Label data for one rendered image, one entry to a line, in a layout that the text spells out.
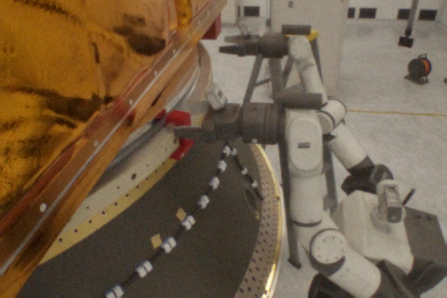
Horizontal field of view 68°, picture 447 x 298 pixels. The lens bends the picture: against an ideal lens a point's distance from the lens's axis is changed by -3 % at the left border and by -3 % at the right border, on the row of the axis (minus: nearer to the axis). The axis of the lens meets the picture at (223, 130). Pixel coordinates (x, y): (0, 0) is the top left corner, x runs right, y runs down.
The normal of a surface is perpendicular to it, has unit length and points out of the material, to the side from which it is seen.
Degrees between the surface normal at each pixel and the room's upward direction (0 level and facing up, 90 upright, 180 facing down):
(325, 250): 72
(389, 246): 13
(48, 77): 88
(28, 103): 93
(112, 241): 62
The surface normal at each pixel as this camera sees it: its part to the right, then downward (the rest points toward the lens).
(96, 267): 0.63, -0.08
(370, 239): 0.18, -0.79
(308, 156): -0.18, 0.27
